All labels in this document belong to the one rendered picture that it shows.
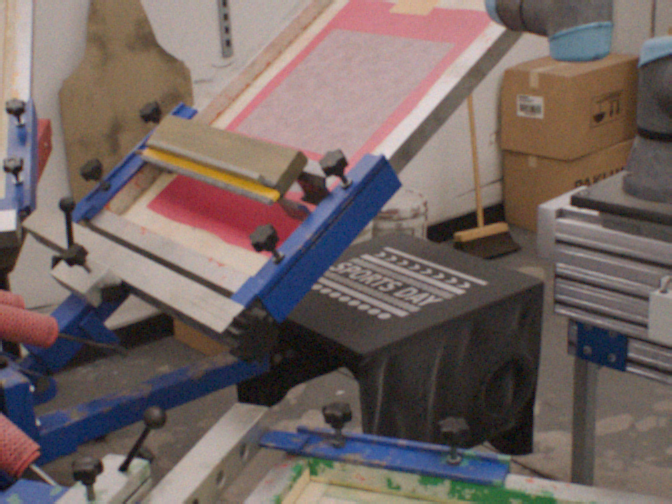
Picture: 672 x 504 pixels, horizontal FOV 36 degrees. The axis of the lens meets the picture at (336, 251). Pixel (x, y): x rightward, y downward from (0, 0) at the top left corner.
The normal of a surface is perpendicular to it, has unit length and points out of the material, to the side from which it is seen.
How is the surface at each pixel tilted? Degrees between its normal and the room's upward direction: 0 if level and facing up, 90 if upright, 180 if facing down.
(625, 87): 90
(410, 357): 93
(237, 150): 41
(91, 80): 87
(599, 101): 90
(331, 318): 0
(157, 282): 32
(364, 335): 0
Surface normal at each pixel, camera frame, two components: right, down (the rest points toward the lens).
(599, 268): -0.69, 0.28
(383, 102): -0.46, -0.66
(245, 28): 0.62, 0.24
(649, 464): -0.05, -0.94
